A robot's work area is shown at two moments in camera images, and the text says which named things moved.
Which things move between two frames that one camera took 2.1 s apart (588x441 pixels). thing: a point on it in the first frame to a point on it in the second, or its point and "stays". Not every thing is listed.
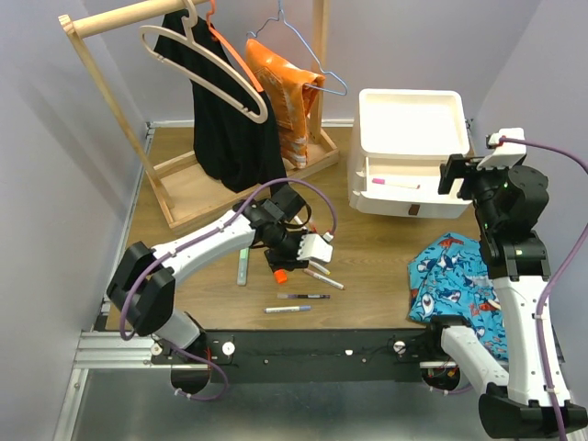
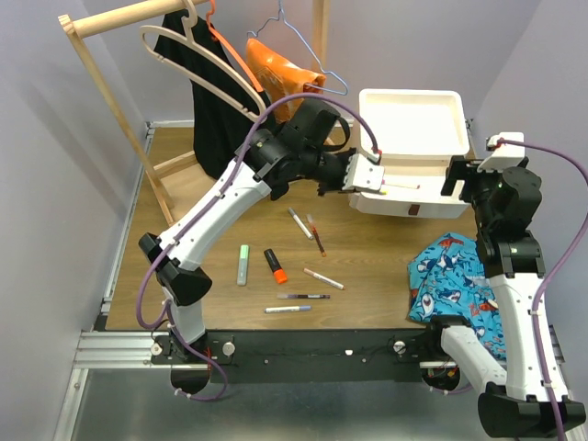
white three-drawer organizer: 400,141 stays
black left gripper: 289,262 to 345,157
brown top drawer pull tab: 413,209 stays
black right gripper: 457,167 stays
